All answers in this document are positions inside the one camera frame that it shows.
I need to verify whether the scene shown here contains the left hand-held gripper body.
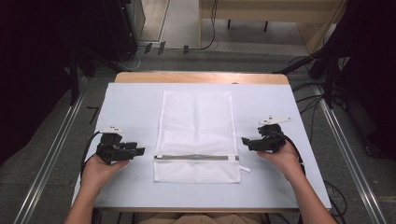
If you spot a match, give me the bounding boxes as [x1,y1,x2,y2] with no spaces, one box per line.
[94,125,132,165]

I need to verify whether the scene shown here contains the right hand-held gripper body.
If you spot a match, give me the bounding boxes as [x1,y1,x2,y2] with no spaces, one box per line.
[257,115,292,154]

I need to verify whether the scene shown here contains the person's right hand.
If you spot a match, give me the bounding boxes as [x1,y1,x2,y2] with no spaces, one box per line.
[257,141,305,183]

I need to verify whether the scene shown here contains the person's left hand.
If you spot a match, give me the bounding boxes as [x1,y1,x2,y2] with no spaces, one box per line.
[80,154,131,192]

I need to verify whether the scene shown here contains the pale blue table mat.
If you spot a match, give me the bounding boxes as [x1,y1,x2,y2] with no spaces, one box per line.
[71,82,332,210]

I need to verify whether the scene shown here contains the white mesh laundry bag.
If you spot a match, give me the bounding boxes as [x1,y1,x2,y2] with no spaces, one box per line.
[152,90,251,185]

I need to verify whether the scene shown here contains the black stand leg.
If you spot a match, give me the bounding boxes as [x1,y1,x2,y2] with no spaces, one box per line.
[272,50,328,76]

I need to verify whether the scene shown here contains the wooden table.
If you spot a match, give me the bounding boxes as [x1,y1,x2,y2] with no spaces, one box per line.
[114,71,290,86]

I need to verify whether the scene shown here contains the person's lap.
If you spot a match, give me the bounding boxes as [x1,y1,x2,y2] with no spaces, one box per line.
[133,212,267,224]

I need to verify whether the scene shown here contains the black curtain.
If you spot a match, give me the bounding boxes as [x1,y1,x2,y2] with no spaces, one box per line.
[309,0,396,161]
[0,0,139,166]

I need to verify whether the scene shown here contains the grey cabinet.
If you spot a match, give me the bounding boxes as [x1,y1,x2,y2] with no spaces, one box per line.
[124,0,147,45]

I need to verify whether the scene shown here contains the light wooden bench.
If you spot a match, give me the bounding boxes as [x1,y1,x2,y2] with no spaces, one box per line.
[198,0,347,54]

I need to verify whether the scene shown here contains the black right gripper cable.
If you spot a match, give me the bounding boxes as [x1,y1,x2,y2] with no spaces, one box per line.
[271,130,306,175]

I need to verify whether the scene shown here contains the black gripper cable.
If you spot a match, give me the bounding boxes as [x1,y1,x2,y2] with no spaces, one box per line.
[271,130,306,175]
[79,130,103,176]

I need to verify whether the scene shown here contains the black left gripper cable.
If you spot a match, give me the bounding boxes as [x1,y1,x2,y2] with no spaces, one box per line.
[79,130,103,176]

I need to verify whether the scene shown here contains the black floor cables bundle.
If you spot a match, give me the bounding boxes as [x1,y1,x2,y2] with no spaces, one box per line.
[291,81,326,145]

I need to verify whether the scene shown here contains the metal floor rail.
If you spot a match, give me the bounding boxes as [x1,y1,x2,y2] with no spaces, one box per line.
[13,77,89,224]
[313,83,388,224]

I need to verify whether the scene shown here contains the white floor cable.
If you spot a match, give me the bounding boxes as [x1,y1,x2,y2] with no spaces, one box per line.
[117,46,143,72]

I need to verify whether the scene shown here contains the black looped floor cable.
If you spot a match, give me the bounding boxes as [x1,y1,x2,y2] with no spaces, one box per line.
[322,179,348,224]

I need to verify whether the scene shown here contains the black hanging cable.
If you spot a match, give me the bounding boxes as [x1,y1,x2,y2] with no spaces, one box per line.
[199,0,219,51]

